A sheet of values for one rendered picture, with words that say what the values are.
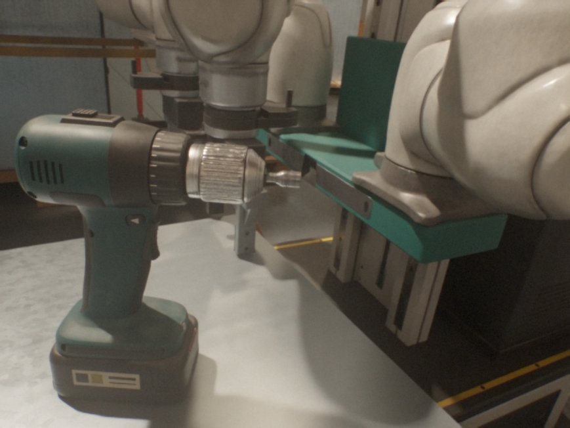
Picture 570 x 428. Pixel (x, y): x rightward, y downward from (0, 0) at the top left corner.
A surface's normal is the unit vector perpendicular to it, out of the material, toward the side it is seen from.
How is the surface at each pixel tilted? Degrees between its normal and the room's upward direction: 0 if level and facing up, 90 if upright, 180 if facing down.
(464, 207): 57
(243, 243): 90
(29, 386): 0
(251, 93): 90
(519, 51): 78
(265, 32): 117
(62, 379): 90
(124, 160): 68
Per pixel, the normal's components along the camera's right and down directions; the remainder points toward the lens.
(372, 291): -0.90, 0.11
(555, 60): -0.24, 0.23
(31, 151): -0.02, 0.05
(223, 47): 0.07, 0.98
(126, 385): -0.01, 0.42
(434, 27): -0.73, -0.35
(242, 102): 0.38, 0.42
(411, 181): -0.58, 0.23
